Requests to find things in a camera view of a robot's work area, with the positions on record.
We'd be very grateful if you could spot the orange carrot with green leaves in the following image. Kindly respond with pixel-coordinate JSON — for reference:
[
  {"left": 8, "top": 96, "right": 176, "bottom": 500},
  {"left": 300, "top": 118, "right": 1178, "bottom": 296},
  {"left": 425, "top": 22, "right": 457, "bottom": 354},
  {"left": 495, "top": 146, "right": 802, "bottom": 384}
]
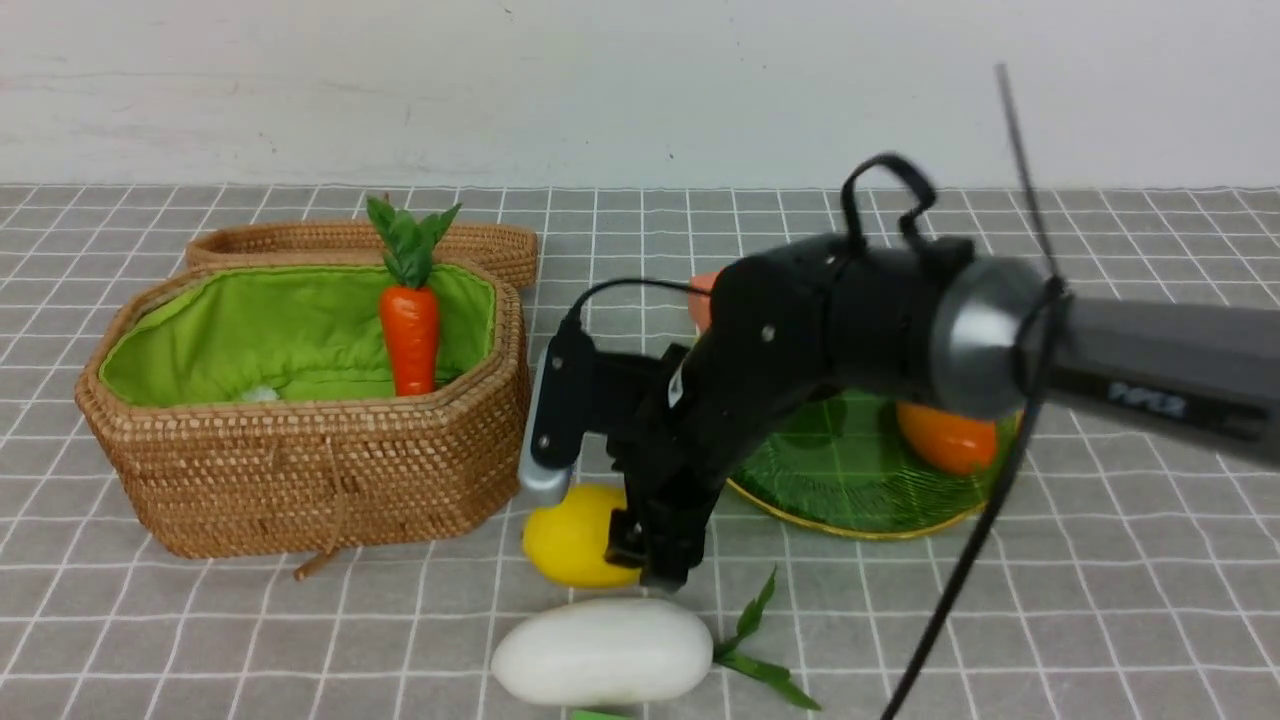
[{"left": 365, "top": 195, "right": 462, "bottom": 397}]

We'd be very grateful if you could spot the orange yellow mango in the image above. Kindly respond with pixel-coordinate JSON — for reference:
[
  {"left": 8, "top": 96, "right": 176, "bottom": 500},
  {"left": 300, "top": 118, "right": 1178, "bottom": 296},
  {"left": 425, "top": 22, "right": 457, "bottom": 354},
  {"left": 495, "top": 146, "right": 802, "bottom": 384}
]
[{"left": 895, "top": 402, "right": 998, "bottom": 477}]

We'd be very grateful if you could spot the small orange cube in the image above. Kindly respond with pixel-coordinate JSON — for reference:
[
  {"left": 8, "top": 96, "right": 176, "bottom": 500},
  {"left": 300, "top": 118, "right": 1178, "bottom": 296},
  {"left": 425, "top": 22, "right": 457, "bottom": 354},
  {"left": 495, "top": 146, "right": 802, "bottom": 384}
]
[{"left": 687, "top": 272, "right": 719, "bottom": 334}]

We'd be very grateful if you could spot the white radish with green leaves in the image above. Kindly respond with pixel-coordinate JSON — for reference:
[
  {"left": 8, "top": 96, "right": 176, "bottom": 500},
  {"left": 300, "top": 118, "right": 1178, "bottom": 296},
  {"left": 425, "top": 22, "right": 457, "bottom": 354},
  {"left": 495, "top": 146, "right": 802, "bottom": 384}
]
[{"left": 490, "top": 571, "right": 823, "bottom": 711}]

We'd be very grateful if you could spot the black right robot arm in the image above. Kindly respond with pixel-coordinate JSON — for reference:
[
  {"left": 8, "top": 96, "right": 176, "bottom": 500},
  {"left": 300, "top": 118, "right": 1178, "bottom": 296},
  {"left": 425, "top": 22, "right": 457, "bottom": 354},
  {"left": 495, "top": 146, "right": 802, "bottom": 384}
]
[{"left": 604, "top": 234, "right": 1277, "bottom": 589}]

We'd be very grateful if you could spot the green glass leaf plate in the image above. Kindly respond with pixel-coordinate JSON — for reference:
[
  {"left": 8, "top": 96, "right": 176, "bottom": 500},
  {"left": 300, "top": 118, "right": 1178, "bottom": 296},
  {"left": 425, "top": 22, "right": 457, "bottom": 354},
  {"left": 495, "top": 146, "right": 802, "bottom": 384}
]
[{"left": 726, "top": 391, "right": 1021, "bottom": 541}]

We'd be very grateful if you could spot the woven wicker basket lid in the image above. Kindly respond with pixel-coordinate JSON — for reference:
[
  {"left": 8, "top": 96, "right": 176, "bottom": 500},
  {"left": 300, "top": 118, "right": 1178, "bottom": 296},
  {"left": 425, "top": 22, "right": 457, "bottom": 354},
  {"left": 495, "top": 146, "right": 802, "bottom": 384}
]
[{"left": 184, "top": 220, "right": 539, "bottom": 290}]

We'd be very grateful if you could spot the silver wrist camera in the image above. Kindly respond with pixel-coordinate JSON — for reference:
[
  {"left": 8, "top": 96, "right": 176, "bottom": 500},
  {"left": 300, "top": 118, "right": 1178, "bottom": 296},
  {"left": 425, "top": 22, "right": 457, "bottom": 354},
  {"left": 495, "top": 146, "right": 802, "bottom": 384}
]
[{"left": 518, "top": 318, "right": 596, "bottom": 507}]

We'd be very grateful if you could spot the woven wicker basket green lining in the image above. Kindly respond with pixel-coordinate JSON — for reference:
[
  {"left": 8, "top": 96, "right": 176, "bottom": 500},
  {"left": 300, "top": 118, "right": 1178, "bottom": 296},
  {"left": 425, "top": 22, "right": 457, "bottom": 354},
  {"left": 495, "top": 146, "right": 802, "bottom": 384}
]
[{"left": 74, "top": 260, "right": 529, "bottom": 579}]

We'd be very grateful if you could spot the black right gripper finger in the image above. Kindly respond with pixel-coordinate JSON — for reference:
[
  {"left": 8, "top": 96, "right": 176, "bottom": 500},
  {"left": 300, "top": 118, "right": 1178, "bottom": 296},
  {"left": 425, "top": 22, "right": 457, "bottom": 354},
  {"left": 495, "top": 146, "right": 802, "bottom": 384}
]
[
  {"left": 645, "top": 510, "right": 709, "bottom": 593},
  {"left": 604, "top": 509, "right": 646, "bottom": 570}
]

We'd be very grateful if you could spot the small green block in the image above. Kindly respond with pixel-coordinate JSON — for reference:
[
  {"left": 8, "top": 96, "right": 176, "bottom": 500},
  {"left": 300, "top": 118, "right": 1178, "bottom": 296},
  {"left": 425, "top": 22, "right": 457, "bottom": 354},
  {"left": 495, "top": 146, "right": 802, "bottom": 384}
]
[{"left": 568, "top": 708, "right": 631, "bottom": 720}]

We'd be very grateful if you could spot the grey checked tablecloth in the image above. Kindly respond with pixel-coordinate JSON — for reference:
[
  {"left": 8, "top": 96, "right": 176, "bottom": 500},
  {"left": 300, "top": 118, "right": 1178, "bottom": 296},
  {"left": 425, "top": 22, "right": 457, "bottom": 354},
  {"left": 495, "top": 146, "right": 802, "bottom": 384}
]
[{"left": 1, "top": 184, "right": 1279, "bottom": 719}]

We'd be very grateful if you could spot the yellow lemon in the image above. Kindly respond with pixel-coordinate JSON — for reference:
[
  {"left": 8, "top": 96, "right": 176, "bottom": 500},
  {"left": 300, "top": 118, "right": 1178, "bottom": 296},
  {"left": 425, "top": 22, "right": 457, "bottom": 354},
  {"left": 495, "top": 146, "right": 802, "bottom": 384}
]
[{"left": 522, "top": 483, "right": 640, "bottom": 589}]

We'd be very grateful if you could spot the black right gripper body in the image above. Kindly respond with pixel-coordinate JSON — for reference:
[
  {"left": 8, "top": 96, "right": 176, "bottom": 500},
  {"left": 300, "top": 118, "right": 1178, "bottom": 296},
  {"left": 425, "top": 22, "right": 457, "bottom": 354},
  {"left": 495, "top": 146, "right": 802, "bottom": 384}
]
[{"left": 608, "top": 234, "right": 870, "bottom": 539}]

